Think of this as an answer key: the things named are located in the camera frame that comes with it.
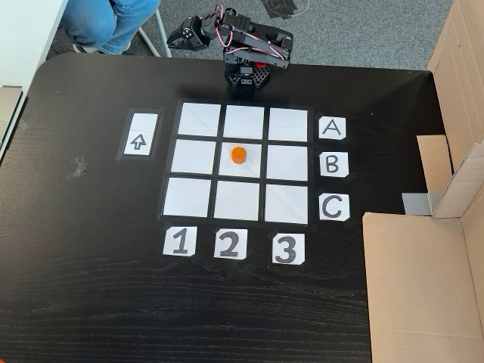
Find round orange token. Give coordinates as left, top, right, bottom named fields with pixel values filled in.
left=230, top=145, right=249, bottom=166

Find paper label letter B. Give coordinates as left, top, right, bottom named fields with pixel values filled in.
left=319, top=151, right=350, bottom=178

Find white paper grid square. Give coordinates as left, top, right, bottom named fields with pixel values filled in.
left=170, top=138, right=218, bottom=176
left=219, top=141, right=263, bottom=178
left=213, top=180, right=261, bottom=221
left=265, top=144, right=309, bottom=181
left=264, top=184, right=309, bottom=223
left=268, top=107, right=309, bottom=143
left=176, top=102, right=222, bottom=138
left=222, top=104, right=265, bottom=139
left=163, top=177, right=213, bottom=216

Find person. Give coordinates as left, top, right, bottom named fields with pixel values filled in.
left=61, top=0, right=160, bottom=56

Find paper label letter C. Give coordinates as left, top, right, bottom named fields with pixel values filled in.
left=318, top=193, right=350, bottom=222

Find paper label number 1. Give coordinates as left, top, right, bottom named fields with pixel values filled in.
left=163, top=225, right=198, bottom=257

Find clear tape scraps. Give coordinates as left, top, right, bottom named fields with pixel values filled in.
left=70, top=154, right=90, bottom=180

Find grey duct tape strip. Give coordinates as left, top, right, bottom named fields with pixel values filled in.
left=401, top=190, right=443, bottom=218

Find white arrow paper sheet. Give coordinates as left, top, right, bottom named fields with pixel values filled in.
left=123, top=112, right=158, bottom=157

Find large brown cardboard screen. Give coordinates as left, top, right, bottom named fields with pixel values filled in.
left=361, top=0, right=484, bottom=363

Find white red servo cable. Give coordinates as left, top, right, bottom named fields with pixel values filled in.
left=213, top=3, right=286, bottom=60

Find paper label letter A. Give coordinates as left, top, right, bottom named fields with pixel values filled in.
left=318, top=116, right=347, bottom=141

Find beige flat panel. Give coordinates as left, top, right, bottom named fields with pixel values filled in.
left=0, top=85, right=26, bottom=153

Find white metal chair leg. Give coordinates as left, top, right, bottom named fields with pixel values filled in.
left=136, top=7, right=173, bottom=59

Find white table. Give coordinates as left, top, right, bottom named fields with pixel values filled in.
left=0, top=0, right=70, bottom=164

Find paper label number 2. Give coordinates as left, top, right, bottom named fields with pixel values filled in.
left=213, top=228, right=249, bottom=260

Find paper label number 3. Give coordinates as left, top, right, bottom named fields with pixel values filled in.
left=271, top=232, right=306, bottom=265

